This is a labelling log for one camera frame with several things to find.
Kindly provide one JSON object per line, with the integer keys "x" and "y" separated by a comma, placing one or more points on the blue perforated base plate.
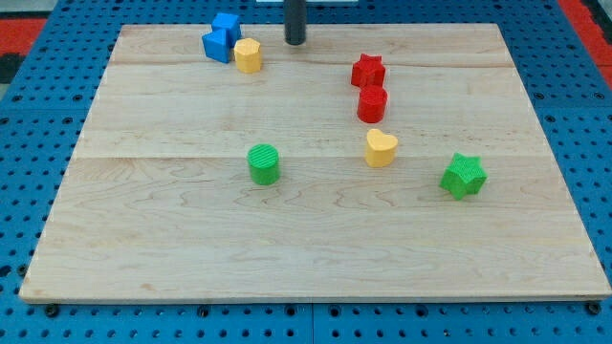
{"x": 58, "y": 73}

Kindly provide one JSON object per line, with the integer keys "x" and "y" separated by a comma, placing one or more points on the blue cube block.
{"x": 230, "y": 23}

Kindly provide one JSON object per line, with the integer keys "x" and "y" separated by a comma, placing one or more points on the red cylinder block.
{"x": 372, "y": 103}

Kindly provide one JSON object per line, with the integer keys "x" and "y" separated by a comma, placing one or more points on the blue triangular block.
{"x": 217, "y": 45}

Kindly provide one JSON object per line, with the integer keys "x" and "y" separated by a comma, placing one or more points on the light wooden board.
{"x": 157, "y": 205}

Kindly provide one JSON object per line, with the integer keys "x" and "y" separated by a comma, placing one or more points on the yellow hexagon block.
{"x": 247, "y": 55}

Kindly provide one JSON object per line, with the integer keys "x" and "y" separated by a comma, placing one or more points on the yellow heart block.
{"x": 380, "y": 148}

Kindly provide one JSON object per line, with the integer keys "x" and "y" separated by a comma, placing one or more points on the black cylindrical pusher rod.
{"x": 295, "y": 18}

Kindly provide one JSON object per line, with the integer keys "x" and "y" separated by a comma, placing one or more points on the green star block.
{"x": 463, "y": 176}

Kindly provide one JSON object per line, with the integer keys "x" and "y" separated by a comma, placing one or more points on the green cylinder block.
{"x": 263, "y": 162}

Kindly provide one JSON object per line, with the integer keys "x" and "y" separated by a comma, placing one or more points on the red star block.
{"x": 368, "y": 70}

